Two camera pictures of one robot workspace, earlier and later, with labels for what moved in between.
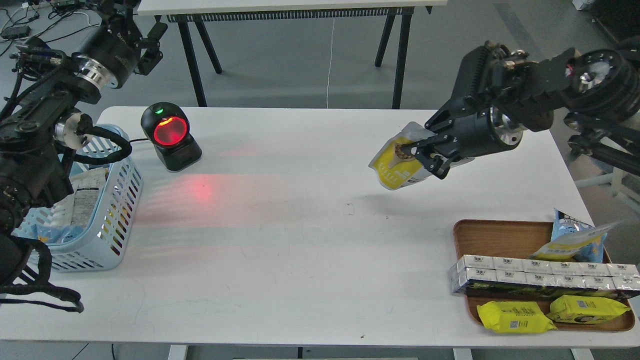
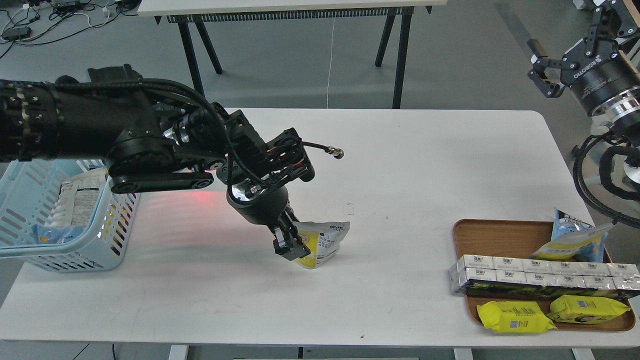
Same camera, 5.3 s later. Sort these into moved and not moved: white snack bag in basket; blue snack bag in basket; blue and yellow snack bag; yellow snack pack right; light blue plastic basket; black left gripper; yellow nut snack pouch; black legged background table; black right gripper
Moved: black right gripper; black left gripper; yellow nut snack pouch
Not moved: black legged background table; light blue plastic basket; blue and yellow snack bag; yellow snack pack right; blue snack bag in basket; white snack bag in basket
